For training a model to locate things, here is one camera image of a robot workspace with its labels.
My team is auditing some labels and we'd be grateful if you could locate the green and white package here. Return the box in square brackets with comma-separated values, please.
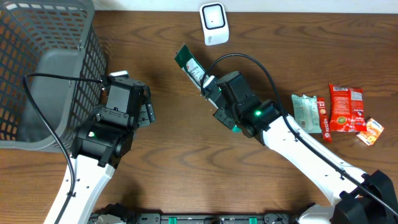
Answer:
[174, 43, 242, 133]

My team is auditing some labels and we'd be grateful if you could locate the light green wipes pack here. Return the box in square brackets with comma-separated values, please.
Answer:
[291, 95, 322, 134]

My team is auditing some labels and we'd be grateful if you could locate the red and white snack packet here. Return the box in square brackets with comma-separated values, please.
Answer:
[317, 97, 332, 142]

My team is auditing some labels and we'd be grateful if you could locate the red snack bag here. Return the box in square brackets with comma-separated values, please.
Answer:
[329, 84, 367, 132]

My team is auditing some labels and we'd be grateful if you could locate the orange and white snack packet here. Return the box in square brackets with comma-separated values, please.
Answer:
[356, 118, 384, 146]

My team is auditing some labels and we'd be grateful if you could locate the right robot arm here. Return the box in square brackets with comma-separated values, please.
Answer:
[201, 72, 397, 223]

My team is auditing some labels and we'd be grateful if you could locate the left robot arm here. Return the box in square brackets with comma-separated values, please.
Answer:
[45, 71, 155, 223]

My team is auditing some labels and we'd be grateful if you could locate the white barcode scanner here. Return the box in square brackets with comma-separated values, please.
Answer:
[199, 2, 229, 46]

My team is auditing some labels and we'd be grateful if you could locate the grey plastic mesh basket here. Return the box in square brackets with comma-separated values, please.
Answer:
[1, 0, 107, 152]

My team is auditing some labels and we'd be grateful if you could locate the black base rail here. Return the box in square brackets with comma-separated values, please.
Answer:
[88, 213, 295, 224]

